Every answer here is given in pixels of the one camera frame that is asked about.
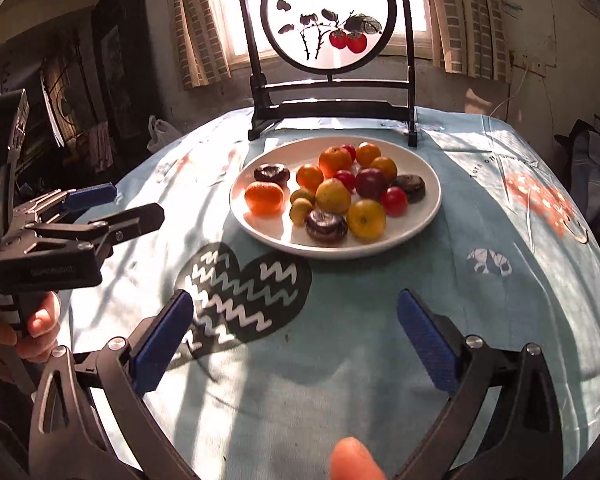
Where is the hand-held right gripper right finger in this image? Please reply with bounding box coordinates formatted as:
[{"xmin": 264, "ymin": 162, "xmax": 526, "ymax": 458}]
[{"xmin": 395, "ymin": 289, "xmax": 578, "ymax": 480}]

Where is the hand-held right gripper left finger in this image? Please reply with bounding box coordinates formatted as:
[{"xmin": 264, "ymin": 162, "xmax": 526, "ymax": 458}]
[{"xmin": 27, "ymin": 289, "xmax": 201, "ymax": 480}]

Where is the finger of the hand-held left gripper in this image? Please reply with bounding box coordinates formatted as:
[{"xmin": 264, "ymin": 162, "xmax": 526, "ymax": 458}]
[
  {"xmin": 14, "ymin": 182, "xmax": 118, "ymax": 225},
  {"xmin": 27, "ymin": 203, "xmax": 165, "ymax": 263}
]

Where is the mandarin orange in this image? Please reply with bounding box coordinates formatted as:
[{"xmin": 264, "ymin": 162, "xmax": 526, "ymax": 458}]
[
  {"xmin": 244, "ymin": 180, "xmax": 285, "ymax": 214},
  {"xmin": 318, "ymin": 146, "xmax": 354, "ymax": 179}
]

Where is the white round plate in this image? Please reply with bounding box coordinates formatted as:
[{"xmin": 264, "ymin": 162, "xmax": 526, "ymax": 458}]
[{"xmin": 228, "ymin": 135, "xmax": 442, "ymax": 261}]

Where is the dark brown water chestnut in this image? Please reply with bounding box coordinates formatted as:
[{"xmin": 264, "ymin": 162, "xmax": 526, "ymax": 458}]
[
  {"xmin": 253, "ymin": 162, "xmax": 291, "ymax": 185},
  {"xmin": 305, "ymin": 210, "xmax": 349, "ymax": 246},
  {"xmin": 391, "ymin": 174, "xmax": 427, "ymax": 204}
]

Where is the dark red tomato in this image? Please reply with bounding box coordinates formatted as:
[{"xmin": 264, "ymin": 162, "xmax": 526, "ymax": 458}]
[{"xmin": 355, "ymin": 167, "xmax": 388, "ymax": 200}]

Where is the yellow cherry tomato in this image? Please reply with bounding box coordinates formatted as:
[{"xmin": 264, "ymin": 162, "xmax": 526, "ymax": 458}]
[
  {"xmin": 346, "ymin": 199, "xmax": 386, "ymax": 241},
  {"xmin": 315, "ymin": 178, "xmax": 352, "ymax": 215}
]

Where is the orange cherry tomato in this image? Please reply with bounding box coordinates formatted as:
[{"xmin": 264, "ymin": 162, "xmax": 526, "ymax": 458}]
[
  {"xmin": 355, "ymin": 142, "xmax": 382, "ymax": 168},
  {"xmin": 296, "ymin": 164, "xmax": 325, "ymax": 193},
  {"xmin": 370, "ymin": 156, "xmax": 398, "ymax": 182}
]

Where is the person's left hand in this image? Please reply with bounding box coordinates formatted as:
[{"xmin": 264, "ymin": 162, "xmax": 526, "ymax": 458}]
[{"xmin": 0, "ymin": 291, "xmax": 62, "ymax": 385}]

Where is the person's right hand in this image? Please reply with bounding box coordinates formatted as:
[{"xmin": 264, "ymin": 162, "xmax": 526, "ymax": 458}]
[{"xmin": 330, "ymin": 436, "xmax": 386, "ymax": 480}]

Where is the hanging pale cloth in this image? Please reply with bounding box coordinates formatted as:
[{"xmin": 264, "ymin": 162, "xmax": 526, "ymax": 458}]
[{"xmin": 86, "ymin": 124, "xmax": 115, "ymax": 173}]

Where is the white plastic bag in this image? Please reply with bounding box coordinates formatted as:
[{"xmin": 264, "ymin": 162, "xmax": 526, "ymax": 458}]
[{"xmin": 146, "ymin": 115, "xmax": 183, "ymax": 155}]

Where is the light blue printed tablecloth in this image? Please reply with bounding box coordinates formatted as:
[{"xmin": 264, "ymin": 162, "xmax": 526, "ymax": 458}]
[{"xmin": 60, "ymin": 106, "xmax": 600, "ymax": 480}]

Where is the checked beige curtain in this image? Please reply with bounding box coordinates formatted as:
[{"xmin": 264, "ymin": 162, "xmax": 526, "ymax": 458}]
[
  {"xmin": 170, "ymin": 0, "xmax": 233, "ymax": 92},
  {"xmin": 422, "ymin": 0, "xmax": 513, "ymax": 83}
]

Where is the dark cloth pile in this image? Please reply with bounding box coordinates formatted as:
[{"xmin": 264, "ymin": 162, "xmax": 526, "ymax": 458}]
[{"xmin": 554, "ymin": 117, "xmax": 600, "ymax": 233}]

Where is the white power cable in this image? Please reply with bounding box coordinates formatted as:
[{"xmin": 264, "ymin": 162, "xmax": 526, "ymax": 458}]
[{"xmin": 490, "ymin": 67, "xmax": 528, "ymax": 118}]

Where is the wall power outlet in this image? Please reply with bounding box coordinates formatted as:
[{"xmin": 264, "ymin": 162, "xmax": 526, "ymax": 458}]
[{"xmin": 510, "ymin": 50, "xmax": 548, "ymax": 76}]

